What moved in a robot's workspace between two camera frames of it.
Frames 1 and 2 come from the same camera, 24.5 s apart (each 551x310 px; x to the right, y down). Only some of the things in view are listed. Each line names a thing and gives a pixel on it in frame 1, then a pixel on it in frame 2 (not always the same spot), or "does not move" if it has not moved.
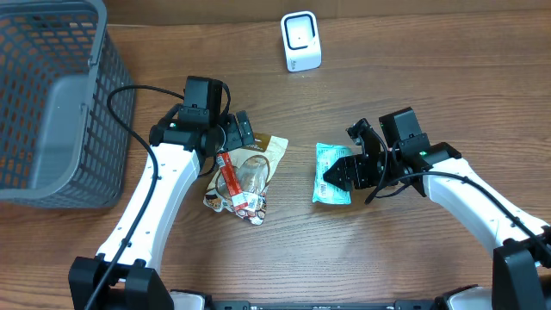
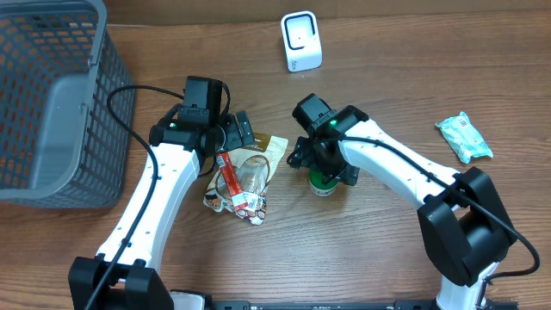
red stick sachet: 232,181 does not move
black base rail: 398,305 does not move
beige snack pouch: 253,166 does not move
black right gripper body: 380,167 → 333,164
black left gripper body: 237,133 does not move
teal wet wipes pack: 326,156 → 464,139
